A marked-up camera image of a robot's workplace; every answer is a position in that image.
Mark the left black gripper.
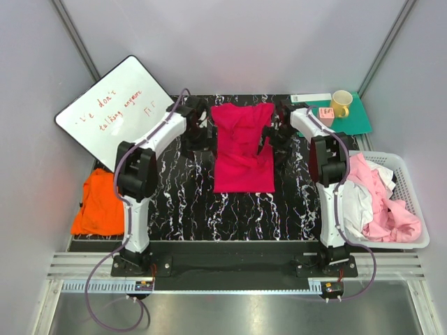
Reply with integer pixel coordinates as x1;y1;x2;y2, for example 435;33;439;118
182;125;217;161

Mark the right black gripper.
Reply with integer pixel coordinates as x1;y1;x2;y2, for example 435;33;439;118
258;125;297;165

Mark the magenta t shirt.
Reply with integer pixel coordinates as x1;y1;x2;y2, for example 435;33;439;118
211;103;275;193

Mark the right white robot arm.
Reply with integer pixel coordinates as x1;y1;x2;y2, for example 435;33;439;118
258;100;350;277

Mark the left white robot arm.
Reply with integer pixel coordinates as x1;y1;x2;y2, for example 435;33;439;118
111;96;217;277

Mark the pink cube block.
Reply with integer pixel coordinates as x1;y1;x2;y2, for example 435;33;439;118
318;107;335;122

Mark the yellow mug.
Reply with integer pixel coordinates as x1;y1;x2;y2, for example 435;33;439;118
330;90;353;118

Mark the green cutting mat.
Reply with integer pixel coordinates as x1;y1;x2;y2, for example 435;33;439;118
289;91;372;135

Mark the white board with red writing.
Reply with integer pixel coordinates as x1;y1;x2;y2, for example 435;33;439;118
54;55;174;171

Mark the white t shirt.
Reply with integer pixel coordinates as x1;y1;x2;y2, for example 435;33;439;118
343;161;395;240

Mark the orange folded t shirt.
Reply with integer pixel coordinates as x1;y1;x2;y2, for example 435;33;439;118
71;168;124;236

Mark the white plastic laundry basket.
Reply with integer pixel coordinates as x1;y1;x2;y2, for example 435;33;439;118
346;150;430;250

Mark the pink t shirt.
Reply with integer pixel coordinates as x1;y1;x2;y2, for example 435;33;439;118
346;153;421;243

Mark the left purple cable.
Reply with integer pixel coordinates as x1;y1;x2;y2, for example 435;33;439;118
85;87;192;331

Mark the purple cable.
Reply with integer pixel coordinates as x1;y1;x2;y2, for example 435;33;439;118
85;87;192;331
305;104;378;303

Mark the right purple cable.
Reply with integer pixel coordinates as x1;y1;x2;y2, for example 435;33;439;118
305;104;378;303

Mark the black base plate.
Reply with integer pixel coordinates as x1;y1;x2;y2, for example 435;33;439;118
111;241;358;278

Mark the aluminium rail frame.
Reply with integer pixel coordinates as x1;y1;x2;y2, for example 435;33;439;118
33;253;446;334

